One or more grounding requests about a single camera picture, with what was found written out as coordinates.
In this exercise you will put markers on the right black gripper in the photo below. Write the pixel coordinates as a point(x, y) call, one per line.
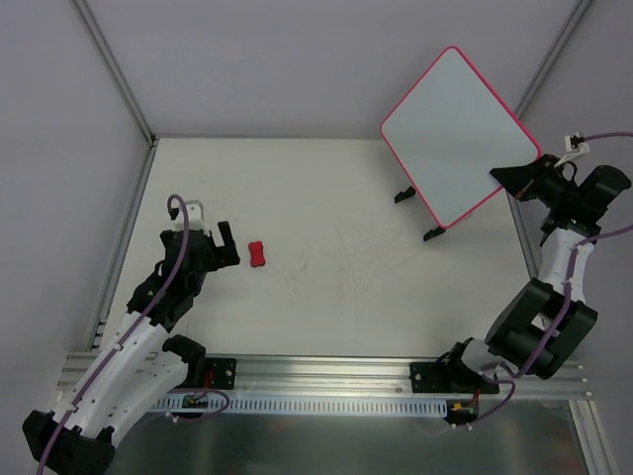
point(536, 177)

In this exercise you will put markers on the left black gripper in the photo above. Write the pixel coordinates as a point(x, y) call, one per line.
point(214, 248)

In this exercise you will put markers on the red bone-shaped eraser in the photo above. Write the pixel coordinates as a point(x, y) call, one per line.
point(257, 254)

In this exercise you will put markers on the pink framed whiteboard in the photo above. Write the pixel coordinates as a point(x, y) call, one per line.
point(449, 131)

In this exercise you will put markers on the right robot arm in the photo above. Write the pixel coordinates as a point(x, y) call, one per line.
point(548, 319)

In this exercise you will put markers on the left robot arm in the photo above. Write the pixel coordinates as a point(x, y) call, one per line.
point(143, 361)

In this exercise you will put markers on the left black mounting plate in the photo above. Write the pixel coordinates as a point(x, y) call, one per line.
point(220, 373)

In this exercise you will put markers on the black mounting plate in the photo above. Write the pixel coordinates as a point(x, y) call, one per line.
point(220, 373)
point(428, 378)

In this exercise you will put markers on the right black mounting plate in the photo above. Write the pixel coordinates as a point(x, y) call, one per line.
point(428, 378)

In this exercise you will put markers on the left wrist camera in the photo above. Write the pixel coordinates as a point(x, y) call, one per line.
point(195, 213)

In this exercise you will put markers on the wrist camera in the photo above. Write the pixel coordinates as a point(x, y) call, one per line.
point(195, 213)
point(575, 146)

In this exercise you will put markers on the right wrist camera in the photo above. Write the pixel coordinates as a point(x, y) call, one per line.
point(575, 146)

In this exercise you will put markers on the wire whiteboard stand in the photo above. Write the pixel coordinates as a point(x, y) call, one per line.
point(409, 193)

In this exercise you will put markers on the right aluminium frame post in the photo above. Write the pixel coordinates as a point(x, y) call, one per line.
point(539, 36)

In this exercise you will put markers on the aluminium frame post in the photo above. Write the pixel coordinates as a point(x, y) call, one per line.
point(99, 41)
point(539, 36)

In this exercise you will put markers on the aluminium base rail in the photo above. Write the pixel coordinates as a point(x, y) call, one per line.
point(376, 377)

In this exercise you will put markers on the white slotted cable duct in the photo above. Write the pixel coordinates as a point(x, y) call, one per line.
point(303, 405)

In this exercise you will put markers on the left aluminium frame post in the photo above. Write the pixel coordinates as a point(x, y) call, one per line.
point(99, 41)

